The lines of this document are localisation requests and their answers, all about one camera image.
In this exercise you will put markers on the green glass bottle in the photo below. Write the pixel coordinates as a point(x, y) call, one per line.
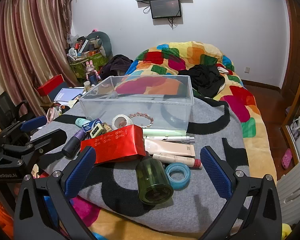
point(152, 180)

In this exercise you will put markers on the colourful patchwork quilt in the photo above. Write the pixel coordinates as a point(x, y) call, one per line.
point(240, 100)

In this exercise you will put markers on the green storage bag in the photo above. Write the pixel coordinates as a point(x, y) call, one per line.
point(80, 67)

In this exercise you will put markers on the grey neck pillow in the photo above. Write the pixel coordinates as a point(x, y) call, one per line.
point(105, 42)

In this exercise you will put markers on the pink slipper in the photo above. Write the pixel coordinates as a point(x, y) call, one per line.
point(287, 158)

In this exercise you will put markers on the blue and white notebook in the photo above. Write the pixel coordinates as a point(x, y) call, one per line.
point(65, 95)

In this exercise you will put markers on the white pen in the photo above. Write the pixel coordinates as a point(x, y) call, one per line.
point(170, 138)

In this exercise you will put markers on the white tape roll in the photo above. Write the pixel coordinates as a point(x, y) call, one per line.
point(115, 121)

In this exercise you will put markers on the beige cosmetic tube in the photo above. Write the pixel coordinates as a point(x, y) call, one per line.
point(170, 147)

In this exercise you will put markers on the white wardrobe door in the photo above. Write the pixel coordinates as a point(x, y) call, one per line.
point(295, 192)

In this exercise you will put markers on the dark clothes pile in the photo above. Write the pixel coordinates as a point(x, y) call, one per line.
point(117, 63)

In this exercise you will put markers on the mahjong tile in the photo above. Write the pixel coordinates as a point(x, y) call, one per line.
point(97, 130)

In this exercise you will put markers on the white cylinder bottle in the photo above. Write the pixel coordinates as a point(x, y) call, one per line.
point(79, 121)

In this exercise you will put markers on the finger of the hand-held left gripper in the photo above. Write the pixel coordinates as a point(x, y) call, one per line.
point(52, 137)
point(33, 123)

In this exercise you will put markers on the black chair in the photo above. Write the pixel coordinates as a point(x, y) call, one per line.
point(5, 105)

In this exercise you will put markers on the pink rabbit toy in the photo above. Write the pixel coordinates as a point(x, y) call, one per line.
point(90, 67)

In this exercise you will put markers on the clear plastic storage box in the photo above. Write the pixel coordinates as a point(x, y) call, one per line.
point(102, 105)

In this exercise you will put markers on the wall socket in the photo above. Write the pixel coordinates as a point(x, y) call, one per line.
point(247, 70)

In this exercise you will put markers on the black clothing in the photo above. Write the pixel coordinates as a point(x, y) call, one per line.
point(205, 80)

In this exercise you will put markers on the red box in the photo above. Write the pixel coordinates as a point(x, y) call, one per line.
point(50, 85)
point(115, 142)

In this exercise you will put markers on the pink-capped cosmetic tube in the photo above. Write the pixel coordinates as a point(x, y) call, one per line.
point(180, 160)

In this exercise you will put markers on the dark purple bottle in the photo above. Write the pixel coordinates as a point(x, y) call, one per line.
point(71, 146)

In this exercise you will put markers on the pink pouch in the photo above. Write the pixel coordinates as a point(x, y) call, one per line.
point(52, 115)

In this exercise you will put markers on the wooden door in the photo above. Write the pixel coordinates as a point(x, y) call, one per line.
point(295, 55)

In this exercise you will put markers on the green pen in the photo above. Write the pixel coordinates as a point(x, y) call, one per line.
point(162, 131)

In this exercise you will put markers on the blue tape roll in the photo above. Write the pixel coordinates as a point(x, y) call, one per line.
point(167, 173)

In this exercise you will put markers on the grey and black blanket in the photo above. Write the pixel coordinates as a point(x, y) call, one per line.
point(215, 135)

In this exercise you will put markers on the striped curtain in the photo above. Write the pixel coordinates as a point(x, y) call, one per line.
point(27, 42)

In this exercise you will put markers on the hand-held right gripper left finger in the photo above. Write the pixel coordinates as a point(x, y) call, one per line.
point(82, 170)

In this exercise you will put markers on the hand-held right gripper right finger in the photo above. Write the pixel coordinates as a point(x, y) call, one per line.
point(215, 172)

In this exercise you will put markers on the small wall monitor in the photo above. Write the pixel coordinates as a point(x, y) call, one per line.
point(165, 7)

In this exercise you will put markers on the blue tissue packet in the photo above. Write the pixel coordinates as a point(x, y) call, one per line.
point(90, 126)

